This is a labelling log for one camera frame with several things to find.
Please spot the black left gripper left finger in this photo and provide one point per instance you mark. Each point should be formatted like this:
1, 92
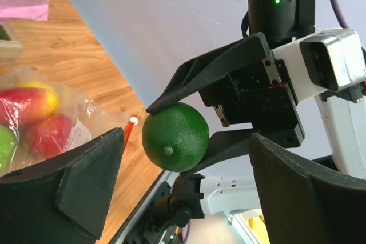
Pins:
64, 199

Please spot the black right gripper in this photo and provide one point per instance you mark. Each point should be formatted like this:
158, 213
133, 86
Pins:
242, 89

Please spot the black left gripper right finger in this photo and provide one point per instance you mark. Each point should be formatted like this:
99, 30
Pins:
303, 201

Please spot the dark green fake lime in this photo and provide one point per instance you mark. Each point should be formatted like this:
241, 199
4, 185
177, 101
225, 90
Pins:
175, 139

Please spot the red fake apple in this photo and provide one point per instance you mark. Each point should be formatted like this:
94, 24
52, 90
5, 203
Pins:
49, 138

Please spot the green fake apple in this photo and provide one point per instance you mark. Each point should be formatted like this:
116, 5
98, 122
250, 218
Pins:
8, 146

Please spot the clear zip top bag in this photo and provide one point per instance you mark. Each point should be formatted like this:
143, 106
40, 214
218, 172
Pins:
90, 119

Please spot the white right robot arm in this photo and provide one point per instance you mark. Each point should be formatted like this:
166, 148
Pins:
343, 113

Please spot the red yellow fake mango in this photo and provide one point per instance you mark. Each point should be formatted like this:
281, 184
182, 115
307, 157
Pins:
22, 106

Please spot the yellow fake lemon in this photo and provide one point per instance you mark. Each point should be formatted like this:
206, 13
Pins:
36, 84

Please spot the wooden clothes rack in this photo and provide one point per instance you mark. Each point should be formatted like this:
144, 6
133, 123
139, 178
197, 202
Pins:
11, 46

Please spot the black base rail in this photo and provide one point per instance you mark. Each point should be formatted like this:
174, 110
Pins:
172, 200

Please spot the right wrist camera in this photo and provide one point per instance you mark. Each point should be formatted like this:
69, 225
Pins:
328, 60

